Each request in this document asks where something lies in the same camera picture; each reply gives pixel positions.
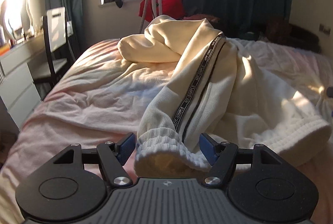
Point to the items on dresser top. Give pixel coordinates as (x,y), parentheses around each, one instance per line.
(17,26)

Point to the pink bed blanket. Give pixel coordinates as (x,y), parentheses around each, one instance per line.
(102,97)

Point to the black chair with white cushion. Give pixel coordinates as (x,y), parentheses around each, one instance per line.
(57,58)

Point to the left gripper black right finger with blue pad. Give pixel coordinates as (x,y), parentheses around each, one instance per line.
(257,185)

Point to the red bag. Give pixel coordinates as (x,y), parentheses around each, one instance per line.
(172,8)

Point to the white drawer dresser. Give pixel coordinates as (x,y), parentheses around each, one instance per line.
(19,95)

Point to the cream sweatpants with black stripe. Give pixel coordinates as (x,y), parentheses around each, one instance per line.
(218,89)

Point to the wall socket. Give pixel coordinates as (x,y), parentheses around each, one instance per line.
(325,29)

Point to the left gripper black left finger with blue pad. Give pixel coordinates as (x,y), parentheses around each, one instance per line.
(75,184)

